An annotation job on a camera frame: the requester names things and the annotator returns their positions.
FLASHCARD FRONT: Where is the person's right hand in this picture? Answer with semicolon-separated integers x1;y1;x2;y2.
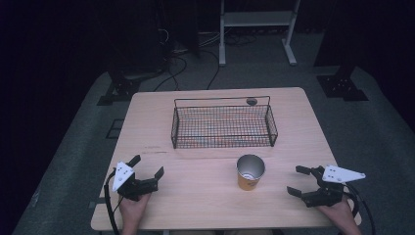
317;195;355;227

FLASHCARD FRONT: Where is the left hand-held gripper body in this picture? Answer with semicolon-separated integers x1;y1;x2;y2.
112;161;160;202

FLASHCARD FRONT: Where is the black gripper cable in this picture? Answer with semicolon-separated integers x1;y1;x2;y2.
103;168;122;235
342;183;377;235

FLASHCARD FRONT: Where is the black wire basket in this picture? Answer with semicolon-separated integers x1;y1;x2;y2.
170;95;279;150

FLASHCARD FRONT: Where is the black floor cable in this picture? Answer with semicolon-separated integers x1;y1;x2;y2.
153;54;189;93
199;48;220;90

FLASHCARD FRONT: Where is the orange paper cup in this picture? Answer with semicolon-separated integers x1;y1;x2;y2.
236;154;266;192

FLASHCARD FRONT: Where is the white metal stand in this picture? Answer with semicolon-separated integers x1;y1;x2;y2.
218;0;301;68

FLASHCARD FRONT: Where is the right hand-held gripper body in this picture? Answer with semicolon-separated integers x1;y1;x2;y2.
300;164;367;209

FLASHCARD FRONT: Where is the person's left hand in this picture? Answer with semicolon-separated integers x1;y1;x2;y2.
118;193;153;227

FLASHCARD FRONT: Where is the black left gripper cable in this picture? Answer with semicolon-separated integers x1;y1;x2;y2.
103;168;122;235

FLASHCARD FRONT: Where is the black stand base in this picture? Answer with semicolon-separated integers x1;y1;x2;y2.
314;64;370;103
96;69;142;107

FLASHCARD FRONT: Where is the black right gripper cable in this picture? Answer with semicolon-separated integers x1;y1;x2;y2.
342;183;377;235

